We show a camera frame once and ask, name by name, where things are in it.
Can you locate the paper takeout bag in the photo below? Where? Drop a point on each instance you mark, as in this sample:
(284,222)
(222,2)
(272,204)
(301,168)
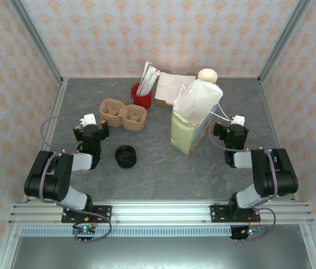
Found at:
(191,103)

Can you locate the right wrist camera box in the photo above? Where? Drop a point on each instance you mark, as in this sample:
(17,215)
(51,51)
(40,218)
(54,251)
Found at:
(237,120)

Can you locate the aluminium frame post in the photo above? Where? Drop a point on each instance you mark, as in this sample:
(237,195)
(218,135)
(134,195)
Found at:
(284,39)
(34,39)

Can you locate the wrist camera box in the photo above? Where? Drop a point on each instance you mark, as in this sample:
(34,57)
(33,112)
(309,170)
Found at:
(237,120)
(88,119)

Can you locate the aluminium side rail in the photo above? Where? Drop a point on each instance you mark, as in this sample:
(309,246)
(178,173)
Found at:
(59,98)
(265,98)

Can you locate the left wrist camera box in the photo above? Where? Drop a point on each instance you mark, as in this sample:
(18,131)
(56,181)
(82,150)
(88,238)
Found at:
(88,119)

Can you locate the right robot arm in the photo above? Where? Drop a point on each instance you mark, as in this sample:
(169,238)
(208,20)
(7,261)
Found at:
(281,176)

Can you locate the cardboard napkin box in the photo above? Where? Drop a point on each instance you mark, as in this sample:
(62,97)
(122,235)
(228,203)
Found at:
(162,103)

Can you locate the red plastic bucket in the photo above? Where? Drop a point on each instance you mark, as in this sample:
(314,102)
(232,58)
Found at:
(144,101)

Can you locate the green paper coffee cup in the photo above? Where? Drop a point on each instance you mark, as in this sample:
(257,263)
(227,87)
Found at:
(207,75)

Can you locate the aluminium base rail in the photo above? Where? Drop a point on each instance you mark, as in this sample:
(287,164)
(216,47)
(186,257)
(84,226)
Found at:
(160,211)

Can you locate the grey metal sheet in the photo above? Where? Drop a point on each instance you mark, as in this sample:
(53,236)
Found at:
(158,255)

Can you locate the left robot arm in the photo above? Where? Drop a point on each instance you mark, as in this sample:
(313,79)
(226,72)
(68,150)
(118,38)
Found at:
(48,179)

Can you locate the small circuit board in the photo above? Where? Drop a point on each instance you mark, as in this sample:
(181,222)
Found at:
(85,230)
(251,231)

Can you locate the white napkin stack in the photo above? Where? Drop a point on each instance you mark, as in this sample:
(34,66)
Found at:
(172,84)

